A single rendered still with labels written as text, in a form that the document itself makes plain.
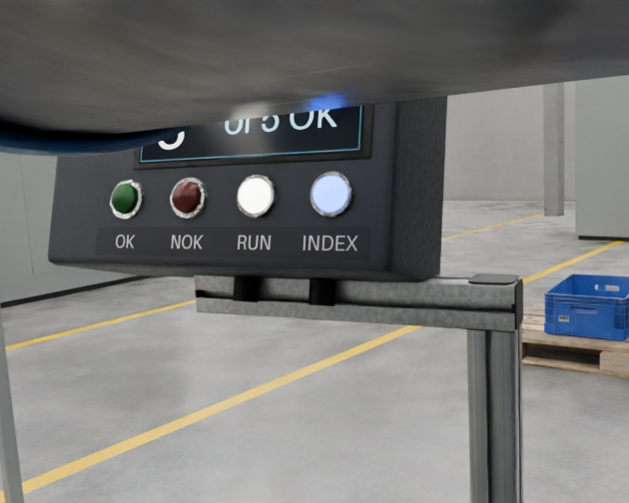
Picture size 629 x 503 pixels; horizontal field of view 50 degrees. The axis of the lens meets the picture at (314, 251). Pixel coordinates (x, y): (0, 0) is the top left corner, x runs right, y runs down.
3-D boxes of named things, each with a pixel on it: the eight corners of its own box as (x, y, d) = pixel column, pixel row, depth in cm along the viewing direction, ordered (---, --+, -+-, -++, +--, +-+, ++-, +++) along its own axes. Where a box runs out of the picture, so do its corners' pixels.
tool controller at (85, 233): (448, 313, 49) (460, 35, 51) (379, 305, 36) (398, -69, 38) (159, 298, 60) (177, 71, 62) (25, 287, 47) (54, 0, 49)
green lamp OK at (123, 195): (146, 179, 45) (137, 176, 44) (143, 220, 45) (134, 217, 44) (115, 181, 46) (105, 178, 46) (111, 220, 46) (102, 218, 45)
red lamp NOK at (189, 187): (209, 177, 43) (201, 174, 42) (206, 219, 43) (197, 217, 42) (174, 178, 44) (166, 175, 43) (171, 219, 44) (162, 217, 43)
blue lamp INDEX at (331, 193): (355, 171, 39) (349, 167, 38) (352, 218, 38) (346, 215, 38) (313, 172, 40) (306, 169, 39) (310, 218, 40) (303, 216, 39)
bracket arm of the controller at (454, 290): (523, 320, 44) (523, 275, 44) (516, 332, 41) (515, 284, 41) (217, 303, 54) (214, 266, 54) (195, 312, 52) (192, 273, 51)
